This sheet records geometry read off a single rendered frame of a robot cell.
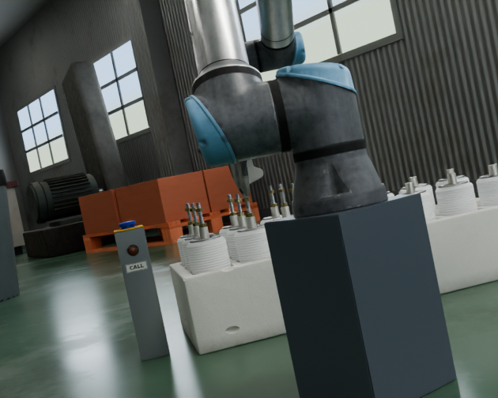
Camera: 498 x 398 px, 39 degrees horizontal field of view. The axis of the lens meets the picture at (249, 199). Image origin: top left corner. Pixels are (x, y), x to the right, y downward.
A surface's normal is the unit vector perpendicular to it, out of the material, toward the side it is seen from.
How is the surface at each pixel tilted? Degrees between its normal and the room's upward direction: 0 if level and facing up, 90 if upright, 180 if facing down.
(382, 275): 90
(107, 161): 78
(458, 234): 90
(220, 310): 90
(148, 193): 90
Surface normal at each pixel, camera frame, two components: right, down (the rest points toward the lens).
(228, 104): -0.07, -0.35
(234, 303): 0.19, -0.01
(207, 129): -0.02, 0.14
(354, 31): -0.80, 0.18
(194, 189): 0.65, -0.11
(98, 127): 0.41, -0.27
